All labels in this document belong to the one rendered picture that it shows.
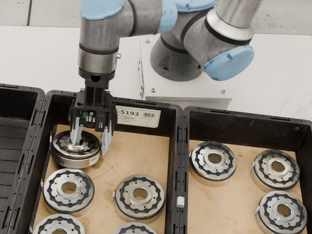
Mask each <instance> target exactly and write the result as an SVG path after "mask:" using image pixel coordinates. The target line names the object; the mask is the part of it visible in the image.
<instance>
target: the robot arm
mask: <svg viewBox="0 0 312 234"><path fill-rule="evenodd" d="M263 1H264V0H221V1H220V3H219V5H218V7H217V8H215V9H214V5H215V0H82V4H81V9H80V15H81V20H80V35H79V45H78V74H79V76H80V77H82V78H84V79H85V81H84V84H85V89H83V88H81V89H80V91H79V92H77V93H76V99H73V101H72V105H71V106H70V109H69V113H68V120H69V124H70V129H71V130H70V135H71V143H72V147H73V148H74V145H75V144H81V141H80V140H81V138H82V130H84V129H85V127H86V128H90V129H93V128H95V132H101V133H102V134H101V142H102V143H101V156H104V155H105V153H106V152H107V150H108V149H109V146H110V144H111V141H112V138H113V132H114V130H115V127H116V125H117V120H118V114H117V110H116V103H112V101H113V100H114V97H113V96H112V95H111V94H110V91H106V90H108V89H109V83H110V80H112V79H113V78H114V77H115V71H116V67H117V59H120V58H121V54H119V53H118V50H119V43H120V38H126V37H134V36H142V35H150V34H152V35H156V34H158V33H161V35H160V37H159V38H158V40H157V41H156V43H155V44H154V46H153V48H152V50H151V54H150V64H151V66H152V68H153V69H154V71H155V72H156V73H157V74H159V75H160V76H162V77H164V78H166V79H169V80H172V81H177V82H185V81H190V80H193V79H195V78H197V77H198V76H200V75H201V73H202V72H203V71H204V72H205V73H207V74H208V75H209V76H210V78H211V79H213V80H215V81H225V80H228V79H231V78H233V77H235V76H237V75H238V74H240V73H241V72H242V71H244V70H245V69H246V68H247V67H248V66H249V65H250V64H251V62H252V60H253V59H254V50H253V48H252V47H251V46H250V45H249V44H250V42H251V40H252V38H253V36H254V31H255V30H254V27H253V24H252V23H253V21H254V19H255V17H256V15H257V13H258V11H259V9H260V7H261V5H262V3H263Z"/></svg>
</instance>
